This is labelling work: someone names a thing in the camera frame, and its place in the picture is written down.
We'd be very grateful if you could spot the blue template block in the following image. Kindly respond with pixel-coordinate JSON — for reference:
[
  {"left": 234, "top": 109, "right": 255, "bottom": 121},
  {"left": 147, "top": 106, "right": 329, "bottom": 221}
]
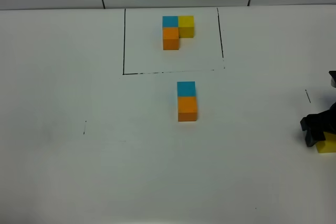
[{"left": 162, "top": 16, "right": 179, "bottom": 28}]

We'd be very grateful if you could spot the yellow template block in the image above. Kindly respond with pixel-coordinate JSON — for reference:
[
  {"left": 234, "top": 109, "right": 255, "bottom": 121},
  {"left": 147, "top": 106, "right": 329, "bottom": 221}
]
[{"left": 178, "top": 16, "right": 195, "bottom": 38}]

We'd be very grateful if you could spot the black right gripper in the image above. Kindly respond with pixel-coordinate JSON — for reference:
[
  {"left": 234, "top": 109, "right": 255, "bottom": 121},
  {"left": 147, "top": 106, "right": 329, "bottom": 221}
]
[{"left": 300, "top": 103, "right": 335, "bottom": 147}]

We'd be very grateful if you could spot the orange template block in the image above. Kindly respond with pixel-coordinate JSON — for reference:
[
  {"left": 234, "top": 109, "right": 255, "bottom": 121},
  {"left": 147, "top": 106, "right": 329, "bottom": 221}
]
[{"left": 162, "top": 27, "right": 180, "bottom": 50}]

